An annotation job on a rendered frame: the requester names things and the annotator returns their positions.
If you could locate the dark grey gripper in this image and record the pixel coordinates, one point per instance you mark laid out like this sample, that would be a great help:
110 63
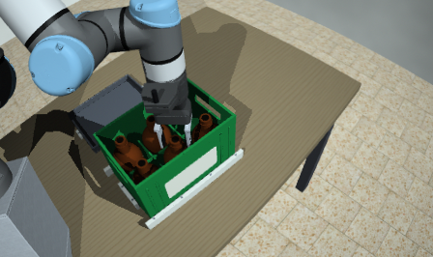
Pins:
165 92

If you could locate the green plastic crate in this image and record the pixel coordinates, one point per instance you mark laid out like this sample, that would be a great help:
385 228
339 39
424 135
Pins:
185 170

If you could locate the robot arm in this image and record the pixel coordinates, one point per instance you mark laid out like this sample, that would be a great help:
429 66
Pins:
67 52

